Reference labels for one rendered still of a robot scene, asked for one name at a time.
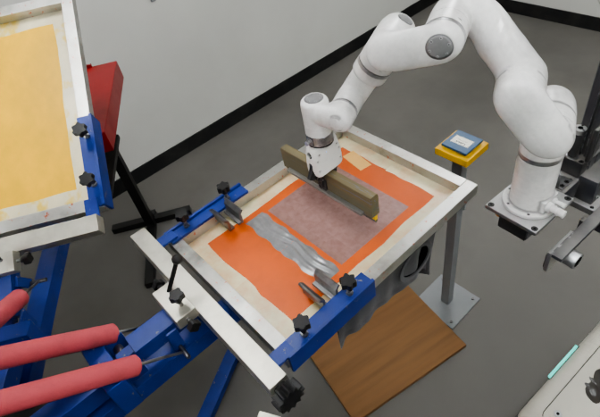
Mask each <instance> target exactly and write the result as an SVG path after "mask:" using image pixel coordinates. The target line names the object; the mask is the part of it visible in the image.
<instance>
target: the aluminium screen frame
mask: <svg viewBox="0 0 600 417"><path fill-rule="evenodd" d="M333 133H334V134H336V136H337V139H339V138H341V137H342V136H344V137H346V138H349V139H351V140H353V141H354V142H356V143H358V144H360V145H362V146H365V147H367V148H369V149H370V150H372V151H374V152H376V153H378V154H381V155H383V156H385V157H387V158H388V159H390V160H392V161H394V162H396V163H399V164H401V165H403V166H404V167H406V168H408V169H410V170H412V171H415V172H417V173H419V174H420V175H421V176H423V177H425V178H427V179H430V180H432V181H434V182H436V183H438V184H439V185H441V186H443V187H445V188H448V189H450V190H452V191H454V192H453V194H451V195H450V196H449V197H448V198H447V199H446V200H445V201H443V202H442V203H441V204H440V205H439V206H438V207H437V208H436V209H434V210H433V211H432V212H431V213H430V214H429V215H428V216H427V217H425V218H424V219H423V220H422V221H421V222H420V223H419V224H418V225H416V226H415V227H414V228H413V229H412V230H411V231H410V232H409V233H407V234H406V235H405V236H404V237H403V238H402V239H401V240H400V241H398V242H397V243H396V244H395V245H394V246H393V247H392V248H391V249H389V250H388V251H387V252H386V253H385V254H384V255H383V256H381V257H380V258H379V259H378V260H377V261H376V262H375V263H374V264H373V265H372V266H371V267H370V268H369V269H368V270H367V271H366V272H364V273H363V274H364V275H366V276H367V277H368V278H370V279H374V280H375V287H376V286H378V285H379V284H380V283H381V282H382V281H383V280H384V279H385V278H386V277H387V276H388V275H389V274H391V273H392V272H393V271H394V270H395V269H396V268H397V267H398V266H399V265H400V264H401V263H402V262H404V261H405V260H406V259H407V258H408V257H409V256H410V255H411V254H412V253H413V252H414V251H415V250H416V249H418V248H419V247H420V246H421V245H422V244H423V243H424V242H425V241H426V240H427V239H428V238H430V237H431V236H432V235H433V234H434V233H435V232H436V231H437V230H438V229H439V228H440V227H441V226H442V225H444V224H445V223H446V222H447V221H448V220H449V219H450V218H451V217H452V216H453V215H454V214H455V213H457V212H458V211H459V210H460V209H461V208H462V207H463V206H464V205H465V204H466V203H467V202H468V201H470V200H471V199H472V198H473V197H474V196H475V195H476V194H477V189H478V185H477V184H475V183H473V182H471V181H469V180H467V179H464V178H462V177H460V176H458V175H456V174H454V173H452V172H450V171H448V170H445V169H443V168H441V167H439V166H437V165H436V164H434V163H431V162H428V161H426V160H424V159H422V158H420V157H419V156H417V155H415V154H412V153H409V152H407V151H405V150H404V149H402V148H400V147H398V146H395V145H392V144H390V143H388V142H387V141H385V140H383V139H381V138H378V137H376V136H373V135H372V134H370V133H368V132H366V131H364V130H362V129H359V128H357V127H355V126H353V125H352V127H351V128H350V129H349V130H348V131H346V132H336V131H334V130H333ZM288 174H289V172H288V171H287V167H286V166H285V165H284V162H283V161H281V162H280V163H278V164H277V165H275V166H274V167H272V168H271V169H269V170H268V171H266V172H265V173H264V174H262V175H261V176H260V177H258V178H257V179H255V180H253V181H252V182H250V183H249V184H247V185H246V186H244V188H245V189H247V190H248V193H247V194H246V195H244V196H243V197H241V198H240V199H238V200H237V201H236V202H235V203H234V204H235V205H237V206H238V207H239V208H240V207H242V206H243V205H245V204H247V203H248V202H249V201H251V200H252V199H254V198H255V197H257V196H258V195H260V194H261V193H262V192H263V191H264V190H266V189H267V188H269V187H271V186H272V185H273V184H275V183H276V182H278V181H279V180H280V179H282V178H284V177H285V176H287V175H288ZM218 223H219V222H218V221H217V220H216V219H215V217H212V218H211V219H210V220H209V221H207V222H206V223H204V224H203V225H201V226H200V227H199V228H197V229H195V230H194V231H192V232H191V233H190V234H188V235H187V236H185V237H184V238H182V239H181V240H180V241H179V242H177V243H176V244H174V245H173V244H172V243H169V246H170V248H171V249H172V250H173V251H174V252H175V253H176V254H180V255H181V256H182V260H183V261H184V263H185V264H186V265H187V266H188V267H189V268H190V269H191V270H192V271H193V272H194V273H195V274H196V275H197V276H198V277H199V278H200V279H201V280H202V281H203V282H204V283H205V284H206V285H207V286H208V287H209V288H210V289H211V290H212V291H213V292H214V293H215V294H216V295H217V296H218V297H219V298H220V299H221V300H222V301H223V302H224V303H225V304H226V305H227V306H228V307H229V308H230V309H231V310H232V311H233V312H234V313H235V314H236V315H237V316H238V317H239V318H240V319H241V320H242V321H243V322H244V323H245V324H246V325H247V327H248V328H249V329H250V330H251V331H252V332H253V333H254V334H255V335H256V336H257V337H258V338H259V339H260V340H261V341H262V342H263V343H264V344H265V345H266V346H267V347H268V348H269V349H270V350H271V351H274V350H275V349H276V348H277V347H278V346H279V345H280V344H281V343H282V342H283V341H285V340H286V339H285V338H284V337H283V336H282V335H281V334H280V333H279V332H278V331H277V330H276V329H275V328H274V327H273V326H272V325H271V324H270V323H269V322H268V321H267V320H266V319H265V318H264V317H262V316H261V315H260V314H259V313H258V312H257V311H256V310H255V309H254V308H253V307H252V306H251V305H250V304H249V303H248V302H247V301H246V300H245V299H244V298H243V297H242V296H241V295H240V294H239V293H238V292H237V291H236V290H235V289H234V288H233V287H232V286H231V285H230V284H229V283H228V282H227V281H226V280H225V279H224V278H223V277H222V276H221V275H220V274H219V273H218V272H216V271H215V270H214V269H213V268H212V267H211V266H210V265H209V264H208V263H207V262H206V261H205V260H204V259H203V258H202V257H201V256H200V255H199V254H198V253H197V252H196V251H195V250H193V249H192V248H191V247H190V246H189V245H188V244H190V243H191V242H193V241H194V240H195V239H197V238H199V237H200V236H202V235H203V234H204V233H205V232H206V231H208V230H209V229H211V228H212V227H214V226H215V225H217V224H218Z"/></svg>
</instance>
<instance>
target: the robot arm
mask: <svg viewBox="0 0 600 417"><path fill-rule="evenodd" d="M467 37H469V38H470V39H471V41H472V43H473V45H474V46H475V48H476V50H477V52H478V54H479V56H480V58H481V59H482V60H483V61H484V62H485V63H486V65H487V66H488V68H489V69H490V70H491V71H492V73H493V75H494V77H495V86H494V91H493V103H494V107H495V108H496V112H497V113H498V115H499V116H500V118H501V119H502V120H503V122H504V123H505V124H506V126H507V127H508V128H509V129H510V131H511V132H512V133H513V135H514V136H515V137H517V139H518V140H519V141H520V145H519V150H518V154H517V159H516V164H515V168H514V173H513V177H512V185H510V186H509V187H507V188H506V189H505V190H504V192H503V196H502V201H503V204H504V207H505V208H506V209H507V210H508V211H509V212H510V213H512V214H514V215H516V216H518V217H521V218H523V219H529V220H540V219H544V218H546V217H549V216H551V215H552V214H553V213H554V214H555V215H556V216H558V217H560V218H564V216H565V215H566V213H567V212H566V211H564V210H563V209H565V208H566V207H567V204H565V203H563V202H561V201H559V200H558V198H557V196H558V192H556V191H554V190H555V186H556V183H557V180H558V177H559V173H560V170H561V167H562V164H563V158H564V156H565V154H567V153H568V152H569V151H570V150H571V148H572V146H573V144H574V141H575V137H576V123H577V103H576V99H575V97H574V95H573V94H572V92H571V91H570V90H568V89H567V88H564V87H562V86H557V85H550V86H548V85H547V80H548V72H547V67H546V64H545V63H544V61H543V60H542V59H541V57H540V56H539V55H538V53H537V52H536V51H535V49H534V48H533V46H532V45H531V44H530V42H529V41H528V40H527V39H526V38H525V36H524V35H523V34H522V33H521V31H520V30H519V29H518V27H517V26H516V25H515V23H514V22H513V20H512V19H511V17H510V16H509V14H508V13H507V12H506V10H505V9H504V8H503V7H502V6H501V5H500V4H499V3H498V2H497V1H496V0H439V1H438V2H437V4H436V5H435V6H434V8H433V10H432V11H431V13H430V15H429V18H428V20H427V22H426V24H425V25H423V26H419V27H415V25H414V22H413V20H412V19H411V18H410V17H409V16H408V15H406V14H404V13H391V14H389V15H387V16H386V17H385V18H384V19H382V20H381V22H380V23H379V25H378V26H377V28H376V29H375V30H374V31H373V33H372V35H371V37H370V39H369V40H368V42H367V43H366V45H365V46H364V48H363V50H362V51H361V52H360V54H359V56H358V57H357V59H356V60H355V62H354V65H353V69H352V71H351V72H350V74H349V76H348V77H347V79H346V81H345V82H344V84H343V85H342V87H341V88H340V89H339V91H338V92H337V94H336V96H335V97H334V99H333V101H332V102H329V99H328V98H327V97H326V96H325V95H324V94H322V93H318V92H315V93H311V94H308V95H306V96H304V97H303V99H302V100H301V104H300V105H301V111H302V115H303V121H304V129H305V135H306V139H307V140H306V141H305V142H304V144H305V145H306V162H307V167H308V171H309V173H308V177H307V179H309V180H318V183H319V187H320V188H321V189H324V190H325V191H327V190H328V187H327V181H326V180H325V179H324V175H326V174H327V173H328V172H330V171H331V170H334V171H337V166H338V165H339V164H340V163H341V162H342V153H341V149H340V145H339V143H338V138H337V136H336V134H334V133H333V130H334V131H336V132H346V131H348V130H349V129H350V128H351V127H352V125H353V124H354V121H355V119H356V117H357V115H358V113H359V112H360V110H361V109H362V107H363V104H364V103H365V101H366V100H367V98H368V97H369V95H370V94H371V92H372V91H373V89H374V88H375V87H379V86H381V85H383V84H384V83H385V81H386V80H387V79H388V77H389V75H390V74H391V73H392V71H407V70H411V69H417V68H422V67H428V66H434V65H439V64H442V63H447V62H449V61H452V60H453V59H454V58H455V57H456V56H457V55H458V54H459V53H460V52H461V51H462V50H463V47H464V45H465V42H466V39H467ZM557 205H558V206H559V207H561V208H562V209H561V208H558V207H557Z"/></svg>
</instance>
